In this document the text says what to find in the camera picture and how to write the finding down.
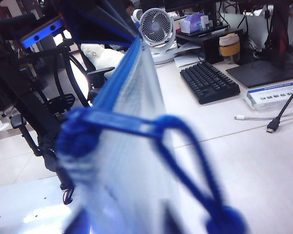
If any white box with printed text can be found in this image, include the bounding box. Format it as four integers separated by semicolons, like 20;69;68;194
245;81;293;111

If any black office chair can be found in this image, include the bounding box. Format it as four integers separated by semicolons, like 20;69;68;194
39;46;115;115

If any black HDMI cable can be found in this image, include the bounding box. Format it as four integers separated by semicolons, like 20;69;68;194
266;78;293;134

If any white cable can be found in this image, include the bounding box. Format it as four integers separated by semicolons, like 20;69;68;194
233;114;293;122

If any black monitor riser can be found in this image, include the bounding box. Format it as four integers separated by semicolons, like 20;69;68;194
175;24;250;65

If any transparent file bag blue zipper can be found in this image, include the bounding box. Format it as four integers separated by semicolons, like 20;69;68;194
55;36;251;234

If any white paper stack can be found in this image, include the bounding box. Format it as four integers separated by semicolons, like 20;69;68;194
173;54;204;69

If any small white box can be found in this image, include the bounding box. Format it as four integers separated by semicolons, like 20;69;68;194
197;16;214;31

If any red wire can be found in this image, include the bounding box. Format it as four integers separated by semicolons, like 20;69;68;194
63;187;75;205

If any white cushion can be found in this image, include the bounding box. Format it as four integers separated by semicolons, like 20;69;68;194
81;43;125;72

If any black keyboard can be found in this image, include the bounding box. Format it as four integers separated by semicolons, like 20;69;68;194
180;60;241;105

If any purple tissue box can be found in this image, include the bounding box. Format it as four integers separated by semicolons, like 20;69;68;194
180;13;205;34

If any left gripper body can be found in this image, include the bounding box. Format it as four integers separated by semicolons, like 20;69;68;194
0;13;64;49

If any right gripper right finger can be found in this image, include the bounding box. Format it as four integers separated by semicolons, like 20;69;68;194
160;199;184;234

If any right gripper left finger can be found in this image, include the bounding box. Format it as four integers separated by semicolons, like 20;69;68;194
63;209;91;234

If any white desk fan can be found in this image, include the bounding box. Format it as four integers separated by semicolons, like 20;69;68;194
138;7;178;65

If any cup with yellow sleeve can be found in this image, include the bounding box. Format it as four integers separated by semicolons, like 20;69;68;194
219;33;241;64

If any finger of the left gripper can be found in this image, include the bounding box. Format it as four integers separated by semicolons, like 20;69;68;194
97;0;140;39
61;0;137;47

